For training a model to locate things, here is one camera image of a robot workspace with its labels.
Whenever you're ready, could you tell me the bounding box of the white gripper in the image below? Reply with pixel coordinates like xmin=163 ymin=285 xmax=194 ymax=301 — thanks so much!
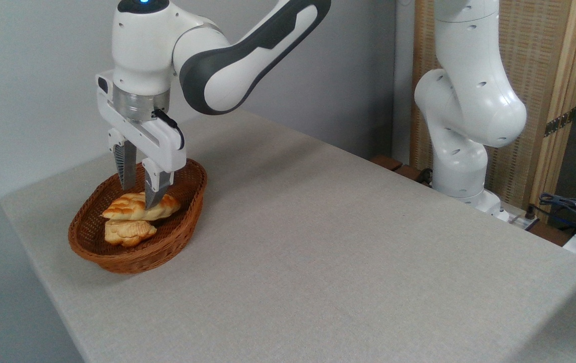
xmin=96 ymin=70 xmax=188 ymax=210

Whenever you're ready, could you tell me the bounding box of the orange braided bread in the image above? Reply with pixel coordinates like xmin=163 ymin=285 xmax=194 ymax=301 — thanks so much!
xmin=101 ymin=192 xmax=182 ymax=222

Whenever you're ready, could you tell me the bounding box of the pale round bread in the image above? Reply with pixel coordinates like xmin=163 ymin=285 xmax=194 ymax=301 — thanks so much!
xmin=104 ymin=219 xmax=158 ymax=248

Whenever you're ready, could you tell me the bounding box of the brown woven wicker basket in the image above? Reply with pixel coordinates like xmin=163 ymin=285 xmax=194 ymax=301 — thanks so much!
xmin=68 ymin=158 xmax=208 ymax=274

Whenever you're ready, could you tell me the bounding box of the brown wooden block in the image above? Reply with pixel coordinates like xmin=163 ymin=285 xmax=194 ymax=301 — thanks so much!
xmin=370 ymin=155 xmax=403 ymax=172
xmin=394 ymin=165 xmax=423 ymax=182

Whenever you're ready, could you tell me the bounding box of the grey tablecloth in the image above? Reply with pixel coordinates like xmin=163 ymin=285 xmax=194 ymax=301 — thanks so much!
xmin=0 ymin=108 xmax=576 ymax=363

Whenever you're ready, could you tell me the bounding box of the wood and rattan folding screen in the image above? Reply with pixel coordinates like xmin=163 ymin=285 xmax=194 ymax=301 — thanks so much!
xmin=411 ymin=0 xmax=576 ymax=223

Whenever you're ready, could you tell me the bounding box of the black metal screen hinge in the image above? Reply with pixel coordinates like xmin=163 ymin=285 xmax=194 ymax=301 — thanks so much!
xmin=544 ymin=108 xmax=576 ymax=138

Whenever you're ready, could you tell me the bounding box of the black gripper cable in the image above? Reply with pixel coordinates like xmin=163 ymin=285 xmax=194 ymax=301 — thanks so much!
xmin=151 ymin=109 xmax=186 ymax=151

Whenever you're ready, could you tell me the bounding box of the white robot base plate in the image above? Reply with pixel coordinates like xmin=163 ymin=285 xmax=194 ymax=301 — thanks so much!
xmin=489 ymin=201 xmax=540 ymax=231

